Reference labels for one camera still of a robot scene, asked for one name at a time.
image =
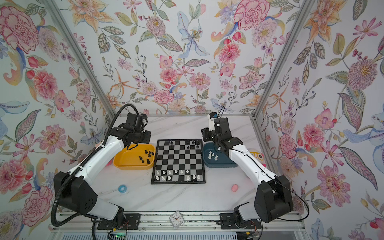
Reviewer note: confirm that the pink small eraser toy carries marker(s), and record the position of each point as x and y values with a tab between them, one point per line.
234	188

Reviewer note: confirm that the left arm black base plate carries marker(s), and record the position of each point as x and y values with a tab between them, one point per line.
130	221

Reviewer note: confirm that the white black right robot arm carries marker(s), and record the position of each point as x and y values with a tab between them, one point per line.
273	197

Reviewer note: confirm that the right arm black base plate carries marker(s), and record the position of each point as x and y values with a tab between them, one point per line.
233	221

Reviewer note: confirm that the teal plastic tray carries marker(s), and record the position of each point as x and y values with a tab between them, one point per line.
214	159

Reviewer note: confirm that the blue small ring toy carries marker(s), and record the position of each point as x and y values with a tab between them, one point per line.
122	189

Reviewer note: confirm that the small white desk clock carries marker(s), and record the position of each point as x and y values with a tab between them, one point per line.
176	219

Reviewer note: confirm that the aluminium frame corner post left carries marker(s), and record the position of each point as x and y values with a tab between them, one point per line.
58	18

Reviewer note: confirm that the pink white plush toy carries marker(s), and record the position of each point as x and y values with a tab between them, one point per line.
257	158

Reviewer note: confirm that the aluminium front rail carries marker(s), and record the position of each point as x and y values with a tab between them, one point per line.
208	221

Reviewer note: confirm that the black white chessboard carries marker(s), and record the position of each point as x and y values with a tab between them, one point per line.
179	161

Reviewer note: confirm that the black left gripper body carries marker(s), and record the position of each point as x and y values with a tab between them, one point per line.
142	137

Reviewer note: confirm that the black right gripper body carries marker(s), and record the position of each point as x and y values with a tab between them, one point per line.
211	136

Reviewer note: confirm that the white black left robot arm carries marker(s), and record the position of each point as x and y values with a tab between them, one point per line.
74	195

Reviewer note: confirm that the aluminium frame corner post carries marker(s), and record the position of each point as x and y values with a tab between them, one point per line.
58	18
302	15

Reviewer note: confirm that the yellow plastic tray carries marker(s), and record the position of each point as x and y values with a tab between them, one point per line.
141	157

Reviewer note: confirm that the aluminium frame corner post right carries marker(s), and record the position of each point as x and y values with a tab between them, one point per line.
302	15

